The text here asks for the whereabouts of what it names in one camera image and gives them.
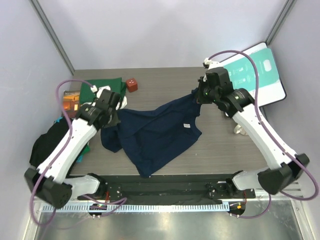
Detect white folded t-shirt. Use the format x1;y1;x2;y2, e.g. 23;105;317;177
116;96;128;110

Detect teal folding board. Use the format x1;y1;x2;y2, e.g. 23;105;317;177
223;48;279;91

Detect black crumpled t-shirt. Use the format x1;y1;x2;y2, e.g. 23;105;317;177
29;117;69;167

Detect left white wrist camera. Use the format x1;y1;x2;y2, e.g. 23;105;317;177
90;85;112;102

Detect brown cover book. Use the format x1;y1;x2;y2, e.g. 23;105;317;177
62;90;81;119

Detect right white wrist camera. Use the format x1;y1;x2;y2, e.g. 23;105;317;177
202;57;224;74

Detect white mug orange inside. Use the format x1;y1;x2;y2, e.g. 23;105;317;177
233;124;248;136

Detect right aluminium frame post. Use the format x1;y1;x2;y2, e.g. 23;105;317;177
264;0;297;46

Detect red cube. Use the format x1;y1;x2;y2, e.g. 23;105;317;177
125;78;138;93

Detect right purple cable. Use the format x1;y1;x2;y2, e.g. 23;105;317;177
207;50;320;219

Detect navy blue t-shirt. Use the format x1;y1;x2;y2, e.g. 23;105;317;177
100;89;202;178

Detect aluminium frame post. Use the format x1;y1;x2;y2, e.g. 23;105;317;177
264;0;297;46
29;0;75;76

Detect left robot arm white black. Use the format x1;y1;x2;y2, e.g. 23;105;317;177
24;89;121;209

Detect purple cable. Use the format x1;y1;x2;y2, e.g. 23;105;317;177
29;79;128;227
207;50;320;219

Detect left aluminium frame post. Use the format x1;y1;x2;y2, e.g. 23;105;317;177
29;0;75;76

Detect green folded t-shirt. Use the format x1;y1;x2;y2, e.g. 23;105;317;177
79;77;127;104

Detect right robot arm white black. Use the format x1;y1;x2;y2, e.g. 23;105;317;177
196;67;310;198

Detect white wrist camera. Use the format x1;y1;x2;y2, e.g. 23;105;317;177
90;85;112;102
202;57;224;74

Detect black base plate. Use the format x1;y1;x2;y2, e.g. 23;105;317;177
92;174;256;205

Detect white slotted cable duct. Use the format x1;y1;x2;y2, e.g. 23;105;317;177
56;202;230;213

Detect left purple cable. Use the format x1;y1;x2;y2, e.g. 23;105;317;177
29;79;128;227

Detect white whiteboard black frame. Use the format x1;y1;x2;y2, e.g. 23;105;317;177
221;42;287;107

